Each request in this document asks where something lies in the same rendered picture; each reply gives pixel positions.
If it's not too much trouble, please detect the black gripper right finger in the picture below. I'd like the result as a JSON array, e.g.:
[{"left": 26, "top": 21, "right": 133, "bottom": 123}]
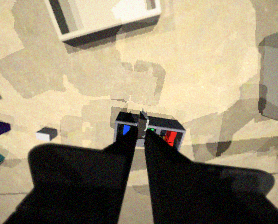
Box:
[{"left": 145, "top": 128, "right": 275, "bottom": 224}]

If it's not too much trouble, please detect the teal block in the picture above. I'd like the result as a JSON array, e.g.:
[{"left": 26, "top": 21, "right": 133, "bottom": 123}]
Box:
[{"left": 0, "top": 154, "right": 5, "bottom": 162}]

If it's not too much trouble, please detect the red fuse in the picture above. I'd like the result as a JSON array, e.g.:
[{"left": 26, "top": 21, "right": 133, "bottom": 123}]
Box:
[{"left": 165, "top": 130, "right": 177, "bottom": 147}]

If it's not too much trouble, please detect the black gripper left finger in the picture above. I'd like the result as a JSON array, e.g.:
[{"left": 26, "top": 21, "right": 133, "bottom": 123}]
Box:
[{"left": 28, "top": 127, "right": 138, "bottom": 224}]

